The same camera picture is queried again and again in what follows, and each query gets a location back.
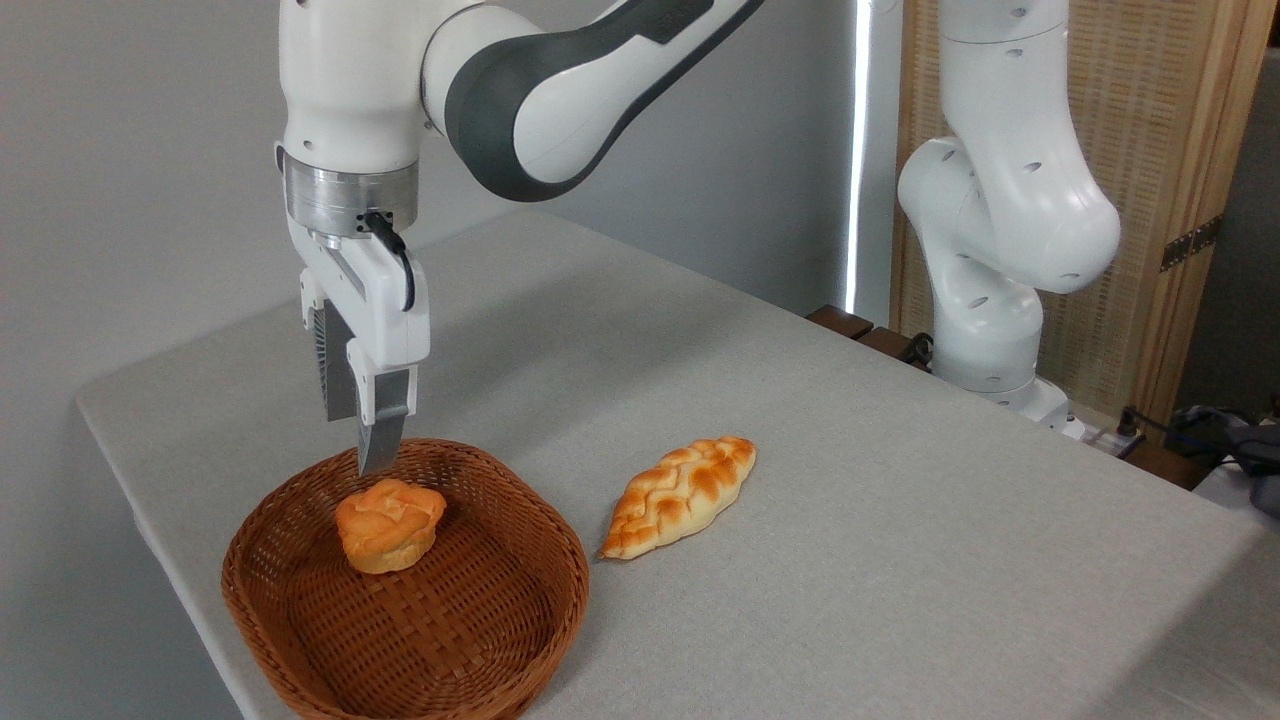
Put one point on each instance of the black power plug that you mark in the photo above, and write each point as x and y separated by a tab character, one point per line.
1127	422

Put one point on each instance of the white power strip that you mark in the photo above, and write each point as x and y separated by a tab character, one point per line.
1110	440

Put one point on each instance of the orange muffin-shaped bread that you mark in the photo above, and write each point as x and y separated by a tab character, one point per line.
388	525

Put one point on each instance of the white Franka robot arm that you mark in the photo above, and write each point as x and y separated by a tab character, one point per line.
340	80

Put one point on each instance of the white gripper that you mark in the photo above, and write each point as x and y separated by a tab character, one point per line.
385	320

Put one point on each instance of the brown woven wicker basket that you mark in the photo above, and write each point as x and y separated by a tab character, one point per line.
460	620

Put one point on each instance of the braided golden bread loaf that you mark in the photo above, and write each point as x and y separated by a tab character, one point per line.
680	495

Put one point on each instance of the grey tablecloth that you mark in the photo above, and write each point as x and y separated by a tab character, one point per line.
900	550

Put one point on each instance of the black table clamp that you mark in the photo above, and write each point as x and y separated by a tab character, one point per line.
918	352

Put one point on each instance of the dark metal screen hinge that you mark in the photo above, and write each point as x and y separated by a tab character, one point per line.
1190	243

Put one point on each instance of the dark brown wooden block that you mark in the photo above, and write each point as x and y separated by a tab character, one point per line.
888	342
840	321

